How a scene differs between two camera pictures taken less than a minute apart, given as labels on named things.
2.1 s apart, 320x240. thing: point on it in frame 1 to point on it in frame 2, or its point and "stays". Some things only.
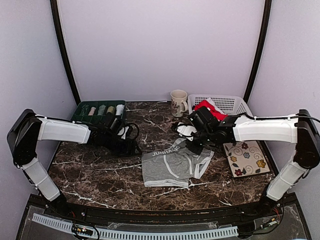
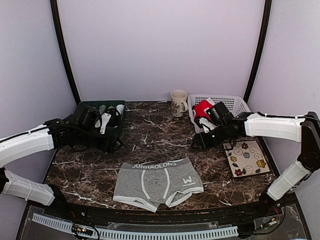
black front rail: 267,206 stays
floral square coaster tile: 245,158 stays
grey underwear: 174,167 to 153,182
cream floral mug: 179,104 stays
